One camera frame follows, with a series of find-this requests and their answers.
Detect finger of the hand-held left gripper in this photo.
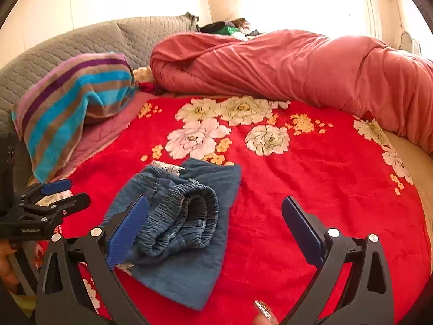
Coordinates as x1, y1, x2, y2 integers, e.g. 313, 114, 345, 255
15, 179, 73, 203
18, 192, 91, 223

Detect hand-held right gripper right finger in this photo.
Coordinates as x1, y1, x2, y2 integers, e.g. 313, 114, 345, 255
281, 195, 395, 325

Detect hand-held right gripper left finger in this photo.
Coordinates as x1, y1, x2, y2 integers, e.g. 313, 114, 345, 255
35, 194, 151, 325

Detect blue pants with lace hem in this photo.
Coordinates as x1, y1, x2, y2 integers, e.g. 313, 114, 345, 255
100, 157, 242, 312

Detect person's left hand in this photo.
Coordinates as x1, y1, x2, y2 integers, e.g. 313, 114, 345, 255
0, 240, 20, 288

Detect person's right hand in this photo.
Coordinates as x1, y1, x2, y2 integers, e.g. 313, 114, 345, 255
253, 300, 278, 325

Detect red floral blanket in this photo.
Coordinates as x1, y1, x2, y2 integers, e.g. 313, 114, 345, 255
37, 95, 432, 325

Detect striped towel pillow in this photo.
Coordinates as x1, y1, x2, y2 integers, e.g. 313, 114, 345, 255
12, 52, 136, 183

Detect grey quilted headboard cushion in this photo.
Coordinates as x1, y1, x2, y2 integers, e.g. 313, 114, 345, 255
0, 12, 200, 136

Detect cream cloth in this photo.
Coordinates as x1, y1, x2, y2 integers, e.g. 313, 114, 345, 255
133, 66, 155, 83

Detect red-pink quilt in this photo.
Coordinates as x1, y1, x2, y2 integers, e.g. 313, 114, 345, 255
150, 30, 433, 156

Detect black cloth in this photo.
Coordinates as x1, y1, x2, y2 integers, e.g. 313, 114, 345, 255
199, 21, 235, 35

